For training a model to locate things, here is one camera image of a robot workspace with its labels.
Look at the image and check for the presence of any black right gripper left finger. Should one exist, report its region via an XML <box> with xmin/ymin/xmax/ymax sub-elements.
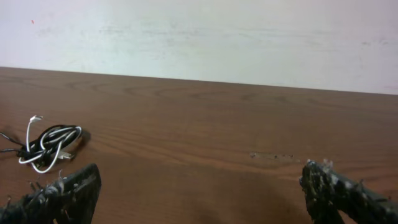
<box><xmin>1</xmin><ymin>164</ymin><xmax>101</xmax><ymax>224</ymax></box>

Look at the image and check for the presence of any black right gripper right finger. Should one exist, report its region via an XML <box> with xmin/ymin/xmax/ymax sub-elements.
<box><xmin>299</xmin><ymin>160</ymin><xmax>397</xmax><ymax>224</ymax></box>

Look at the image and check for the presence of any white USB cable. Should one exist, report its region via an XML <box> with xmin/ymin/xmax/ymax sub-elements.
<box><xmin>18</xmin><ymin>114</ymin><xmax>83</xmax><ymax>174</ymax></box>

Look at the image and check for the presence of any black USB cable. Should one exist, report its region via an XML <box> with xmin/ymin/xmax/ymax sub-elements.
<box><xmin>0</xmin><ymin>124</ymin><xmax>91</xmax><ymax>166</ymax></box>

